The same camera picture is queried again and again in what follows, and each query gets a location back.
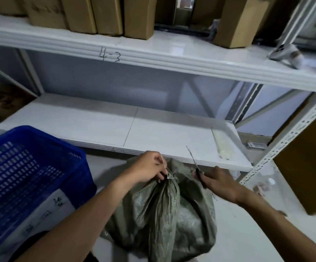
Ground person's right hand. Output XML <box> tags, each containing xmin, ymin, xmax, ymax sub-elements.
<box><xmin>193</xmin><ymin>166</ymin><xmax>246</xmax><ymax>206</ymax></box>

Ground person's left hand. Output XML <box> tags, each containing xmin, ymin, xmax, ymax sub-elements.
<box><xmin>122</xmin><ymin>151</ymin><xmax>169</xmax><ymax>185</ymax></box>

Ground black scissors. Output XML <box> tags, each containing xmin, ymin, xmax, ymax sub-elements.
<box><xmin>186</xmin><ymin>146</ymin><xmax>207</xmax><ymax>189</ymax></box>

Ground green woven sack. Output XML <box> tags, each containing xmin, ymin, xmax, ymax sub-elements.
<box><xmin>105</xmin><ymin>156</ymin><xmax>218</xmax><ymax>262</ymax></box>

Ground blue plastic basket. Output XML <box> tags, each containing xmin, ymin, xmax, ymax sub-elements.
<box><xmin>0</xmin><ymin>125</ymin><xmax>97</xmax><ymax>262</ymax></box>

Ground person's left forearm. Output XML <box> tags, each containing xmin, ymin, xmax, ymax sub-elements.
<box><xmin>15</xmin><ymin>176</ymin><xmax>137</xmax><ymax>262</ymax></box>

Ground person's right forearm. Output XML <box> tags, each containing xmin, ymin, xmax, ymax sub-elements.
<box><xmin>236</xmin><ymin>188</ymin><xmax>316</xmax><ymax>262</ymax></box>

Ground clear bag of zip ties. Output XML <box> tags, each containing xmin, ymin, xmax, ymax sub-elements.
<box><xmin>211</xmin><ymin>128</ymin><xmax>236</xmax><ymax>161</ymax></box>

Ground clear plastic bottle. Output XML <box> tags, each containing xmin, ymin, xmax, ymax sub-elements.
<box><xmin>253</xmin><ymin>178</ymin><xmax>276</xmax><ymax>197</ymax></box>

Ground white paper label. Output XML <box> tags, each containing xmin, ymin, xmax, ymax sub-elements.
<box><xmin>19</xmin><ymin>189</ymin><xmax>75</xmax><ymax>243</ymax></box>

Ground white metal shelf rack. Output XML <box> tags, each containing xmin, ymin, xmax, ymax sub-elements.
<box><xmin>0</xmin><ymin>0</ymin><xmax>316</xmax><ymax>186</ymax></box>

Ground white handheld scanner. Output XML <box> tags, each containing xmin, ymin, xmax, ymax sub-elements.
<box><xmin>268</xmin><ymin>43</ymin><xmax>305</xmax><ymax>70</ymax></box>

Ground tall small cardboard box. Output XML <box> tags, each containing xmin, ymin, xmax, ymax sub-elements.
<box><xmin>90</xmin><ymin>0</ymin><xmax>124</xmax><ymax>36</ymax></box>
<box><xmin>59</xmin><ymin>0</ymin><xmax>97</xmax><ymax>35</ymax></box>
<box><xmin>123</xmin><ymin>0</ymin><xmax>158</xmax><ymax>40</ymax></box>

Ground red patterned carton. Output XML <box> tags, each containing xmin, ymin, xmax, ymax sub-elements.
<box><xmin>0</xmin><ymin>80</ymin><xmax>37</xmax><ymax>124</ymax></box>

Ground small white crumpled item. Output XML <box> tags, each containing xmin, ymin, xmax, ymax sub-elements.
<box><xmin>209</xmin><ymin>19</ymin><xmax>220</xmax><ymax>39</ymax></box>

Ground large open cardboard box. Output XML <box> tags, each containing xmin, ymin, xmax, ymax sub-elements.
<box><xmin>256</xmin><ymin>0</ymin><xmax>303</xmax><ymax>41</ymax></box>
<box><xmin>189</xmin><ymin>0</ymin><xmax>225</xmax><ymax>30</ymax></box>
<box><xmin>154</xmin><ymin>0</ymin><xmax>176</xmax><ymax>25</ymax></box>

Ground cube cardboard box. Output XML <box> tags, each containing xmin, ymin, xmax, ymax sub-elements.
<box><xmin>212</xmin><ymin>0</ymin><xmax>270</xmax><ymax>49</ymax></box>

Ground handwritten cardboard box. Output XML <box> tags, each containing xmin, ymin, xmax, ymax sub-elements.
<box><xmin>21</xmin><ymin>0</ymin><xmax>69</xmax><ymax>30</ymax></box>

